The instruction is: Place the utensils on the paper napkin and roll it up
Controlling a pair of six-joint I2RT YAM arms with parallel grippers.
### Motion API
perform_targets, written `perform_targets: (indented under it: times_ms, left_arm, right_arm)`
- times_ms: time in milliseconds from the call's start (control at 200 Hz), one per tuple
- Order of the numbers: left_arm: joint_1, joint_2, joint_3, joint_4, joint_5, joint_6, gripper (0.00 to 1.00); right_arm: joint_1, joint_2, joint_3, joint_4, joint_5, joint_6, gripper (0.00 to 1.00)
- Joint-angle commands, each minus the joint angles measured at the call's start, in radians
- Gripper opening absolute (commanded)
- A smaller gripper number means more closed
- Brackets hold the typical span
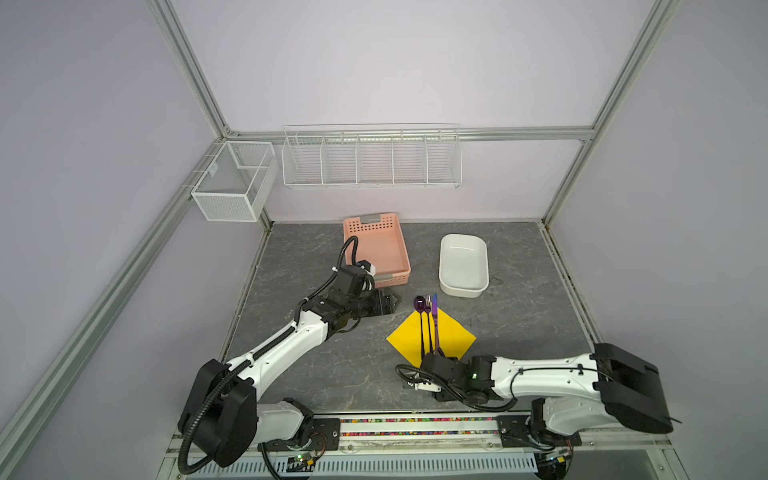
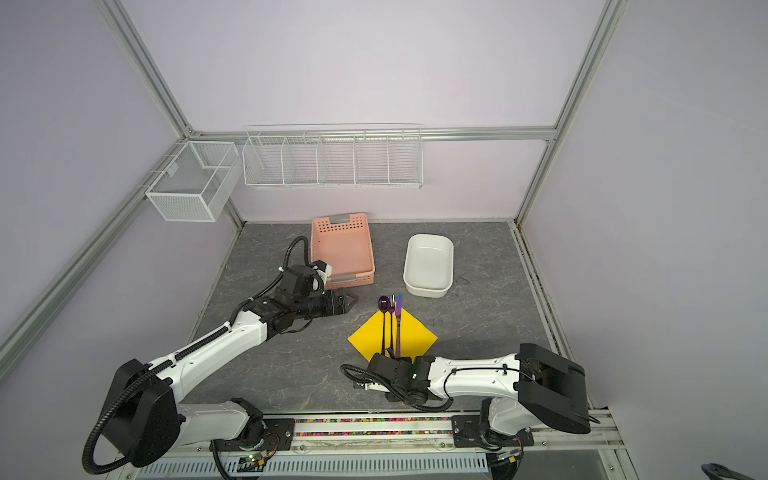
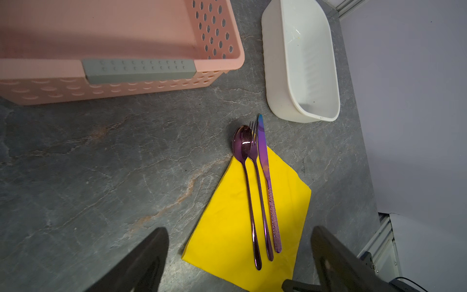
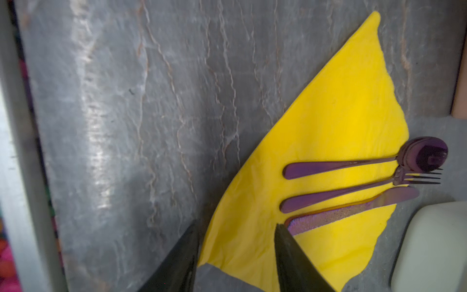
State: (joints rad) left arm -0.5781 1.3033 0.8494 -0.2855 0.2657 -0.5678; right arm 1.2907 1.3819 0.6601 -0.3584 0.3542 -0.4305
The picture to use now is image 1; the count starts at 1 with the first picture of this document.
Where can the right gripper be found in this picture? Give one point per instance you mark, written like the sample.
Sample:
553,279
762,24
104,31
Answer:
450,360

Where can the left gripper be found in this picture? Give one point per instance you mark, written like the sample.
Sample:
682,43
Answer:
378,309

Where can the purple iridescent spoon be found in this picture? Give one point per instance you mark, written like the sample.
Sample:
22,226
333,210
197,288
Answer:
419,307

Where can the yellow paper napkin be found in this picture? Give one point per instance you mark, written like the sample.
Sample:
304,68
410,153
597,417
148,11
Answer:
455,339

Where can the dark iridescent fork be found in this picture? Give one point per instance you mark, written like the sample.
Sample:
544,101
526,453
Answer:
427,311

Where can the iridescent purple knife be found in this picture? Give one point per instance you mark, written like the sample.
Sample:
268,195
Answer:
434,316

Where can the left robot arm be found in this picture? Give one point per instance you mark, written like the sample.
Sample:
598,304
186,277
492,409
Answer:
223,415

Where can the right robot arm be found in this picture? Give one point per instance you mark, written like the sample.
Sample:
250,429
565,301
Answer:
606,387

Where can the pink perforated plastic basket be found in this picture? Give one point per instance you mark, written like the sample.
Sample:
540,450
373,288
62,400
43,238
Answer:
381,243

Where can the white plastic tray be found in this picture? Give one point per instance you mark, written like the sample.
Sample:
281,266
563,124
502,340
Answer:
463,266

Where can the green circuit board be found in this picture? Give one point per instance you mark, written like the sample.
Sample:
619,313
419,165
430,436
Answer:
300,464

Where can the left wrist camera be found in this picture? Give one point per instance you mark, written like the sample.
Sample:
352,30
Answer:
367,266

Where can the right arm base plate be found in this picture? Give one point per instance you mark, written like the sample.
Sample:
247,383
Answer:
516,431

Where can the white slotted cable duct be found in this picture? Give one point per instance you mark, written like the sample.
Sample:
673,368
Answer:
408,466

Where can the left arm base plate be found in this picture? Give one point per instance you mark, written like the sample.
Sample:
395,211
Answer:
317,434

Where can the white wire wall rack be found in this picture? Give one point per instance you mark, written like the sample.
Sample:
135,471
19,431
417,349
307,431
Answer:
388,155

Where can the aluminium mounting rail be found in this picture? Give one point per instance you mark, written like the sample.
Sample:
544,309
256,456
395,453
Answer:
460,432

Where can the white mesh wall basket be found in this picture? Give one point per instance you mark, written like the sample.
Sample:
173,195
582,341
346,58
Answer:
236,184

